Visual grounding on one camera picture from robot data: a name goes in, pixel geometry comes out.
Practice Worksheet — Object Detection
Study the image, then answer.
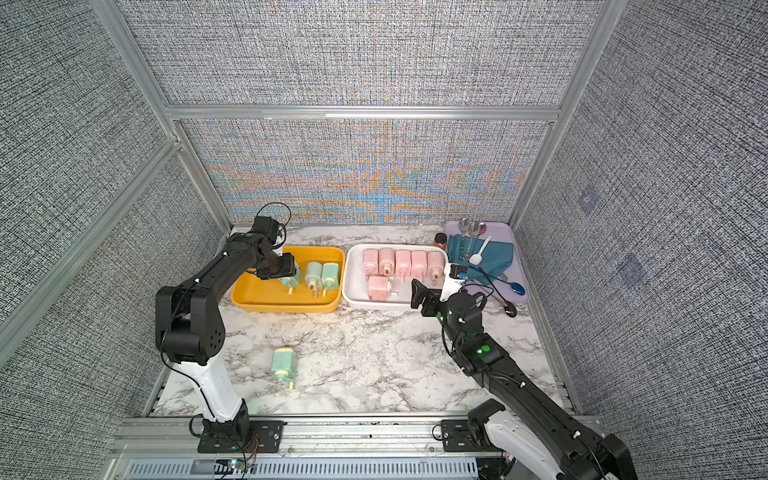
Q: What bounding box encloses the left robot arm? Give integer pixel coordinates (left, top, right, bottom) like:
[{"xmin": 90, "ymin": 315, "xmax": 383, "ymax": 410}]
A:
[{"xmin": 155, "ymin": 229, "xmax": 296, "ymax": 423}]

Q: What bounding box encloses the orange spice jar black lid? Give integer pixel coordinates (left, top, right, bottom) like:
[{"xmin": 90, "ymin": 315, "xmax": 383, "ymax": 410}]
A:
[{"xmin": 433, "ymin": 232, "xmax": 448, "ymax": 249}]

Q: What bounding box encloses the teal cloth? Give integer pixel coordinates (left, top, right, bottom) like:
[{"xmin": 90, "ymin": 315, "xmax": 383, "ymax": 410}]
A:
[{"xmin": 446, "ymin": 235, "xmax": 515, "ymax": 285}]

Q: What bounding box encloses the pink sharpener front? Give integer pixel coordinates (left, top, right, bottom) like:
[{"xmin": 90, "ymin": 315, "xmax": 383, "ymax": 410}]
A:
[{"xmin": 367, "ymin": 275, "xmax": 397, "ymax": 302}]

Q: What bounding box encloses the black spoon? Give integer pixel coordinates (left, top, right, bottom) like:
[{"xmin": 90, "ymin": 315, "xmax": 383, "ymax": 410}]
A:
[{"xmin": 477, "ymin": 267, "xmax": 517, "ymax": 318}]

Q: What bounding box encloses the white storage box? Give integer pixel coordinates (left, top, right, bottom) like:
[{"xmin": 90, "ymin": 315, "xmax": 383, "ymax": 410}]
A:
[{"xmin": 342, "ymin": 243, "xmax": 444, "ymax": 311}]

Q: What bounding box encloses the blue spoon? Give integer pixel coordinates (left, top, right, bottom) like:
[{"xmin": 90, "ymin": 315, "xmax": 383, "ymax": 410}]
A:
[{"xmin": 499, "ymin": 273, "xmax": 526, "ymax": 296}]

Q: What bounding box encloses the lavender tray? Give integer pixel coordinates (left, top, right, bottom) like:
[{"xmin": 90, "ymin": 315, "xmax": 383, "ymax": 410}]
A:
[{"xmin": 443, "ymin": 221, "xmax": 530, "ymax": 305}]

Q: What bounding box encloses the aluminium front rail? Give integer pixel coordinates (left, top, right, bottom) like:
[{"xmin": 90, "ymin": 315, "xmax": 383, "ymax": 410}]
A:
[{"xmin": 99, "ymin": 412, "xmax": 541, "ymax": 479}]

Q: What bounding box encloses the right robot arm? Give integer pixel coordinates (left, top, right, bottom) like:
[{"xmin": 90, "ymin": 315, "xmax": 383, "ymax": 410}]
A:
[{"xmin": 411, "ymin": 279, "xmax": 638, "ymax": 479}]

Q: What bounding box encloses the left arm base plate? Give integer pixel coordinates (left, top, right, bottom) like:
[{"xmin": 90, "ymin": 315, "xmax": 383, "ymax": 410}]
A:
[{"xmin": 197, "ymin": 419, "xmax": 285, "ymax": 455}]

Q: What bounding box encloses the white plastic spoon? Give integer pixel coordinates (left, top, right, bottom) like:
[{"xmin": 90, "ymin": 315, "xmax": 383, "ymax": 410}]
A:
[{"xmin": 468, "ymin": 236, "xmax": 492, "ymax": 266}]

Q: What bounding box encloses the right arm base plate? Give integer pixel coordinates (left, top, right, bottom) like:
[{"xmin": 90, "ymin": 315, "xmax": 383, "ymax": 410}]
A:
[{"xmin": 440, "ymin": 419, "xmax": 488, "ymax": 452}]

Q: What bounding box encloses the green sharpener front yellow cap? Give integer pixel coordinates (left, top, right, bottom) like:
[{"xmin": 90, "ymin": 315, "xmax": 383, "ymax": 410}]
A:
[{"xmin": 279, "ymin": 268, "xmax": 302, "ymax": 295}]

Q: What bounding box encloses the silver ornate spoon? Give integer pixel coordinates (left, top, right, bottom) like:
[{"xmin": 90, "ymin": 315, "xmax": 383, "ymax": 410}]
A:
[{"xmin": 467, "ymin": 222, "xmax": 487, "ymax": 256}]

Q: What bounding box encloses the yellow storage box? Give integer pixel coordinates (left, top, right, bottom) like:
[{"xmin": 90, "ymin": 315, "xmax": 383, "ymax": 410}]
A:
[{"xmin": 230, "ymin": 246, "xmax": 345, "ymax": 314}]

